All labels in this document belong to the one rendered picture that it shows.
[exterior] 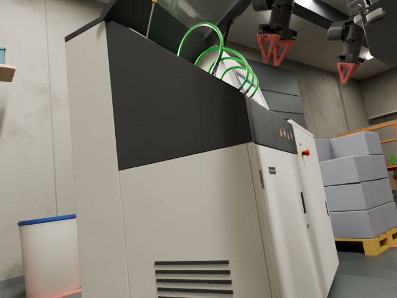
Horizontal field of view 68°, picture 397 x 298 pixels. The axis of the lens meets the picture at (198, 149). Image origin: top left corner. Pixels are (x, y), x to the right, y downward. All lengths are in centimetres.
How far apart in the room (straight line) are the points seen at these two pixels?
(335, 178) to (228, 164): 200
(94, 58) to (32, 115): 266
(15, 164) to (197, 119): 307
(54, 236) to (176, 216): 189
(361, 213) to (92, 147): 222
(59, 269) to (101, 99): 185
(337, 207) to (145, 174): 209
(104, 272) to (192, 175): 57
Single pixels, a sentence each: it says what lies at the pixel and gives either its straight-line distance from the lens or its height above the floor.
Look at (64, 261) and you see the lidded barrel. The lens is 291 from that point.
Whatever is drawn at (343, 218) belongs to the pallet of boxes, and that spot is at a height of 30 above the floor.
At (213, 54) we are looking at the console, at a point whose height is 150.
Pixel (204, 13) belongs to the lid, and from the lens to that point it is 179.
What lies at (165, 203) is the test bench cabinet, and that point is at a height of 64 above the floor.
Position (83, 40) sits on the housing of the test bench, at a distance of 157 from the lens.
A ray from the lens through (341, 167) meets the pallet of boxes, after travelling 286.
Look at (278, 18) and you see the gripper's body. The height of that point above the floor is 109.
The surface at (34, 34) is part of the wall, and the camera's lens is 450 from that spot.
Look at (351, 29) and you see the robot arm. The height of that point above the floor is 116.
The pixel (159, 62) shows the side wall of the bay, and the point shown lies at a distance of 120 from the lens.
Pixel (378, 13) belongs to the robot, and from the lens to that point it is 89.
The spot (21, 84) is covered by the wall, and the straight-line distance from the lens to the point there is 417.
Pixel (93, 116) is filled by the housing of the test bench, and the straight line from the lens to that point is 140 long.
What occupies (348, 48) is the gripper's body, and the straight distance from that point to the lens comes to 126.
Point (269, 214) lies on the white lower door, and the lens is 99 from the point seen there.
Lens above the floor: 64
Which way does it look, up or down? 9 degrees up
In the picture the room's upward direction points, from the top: 8 degrees counter-clockwise
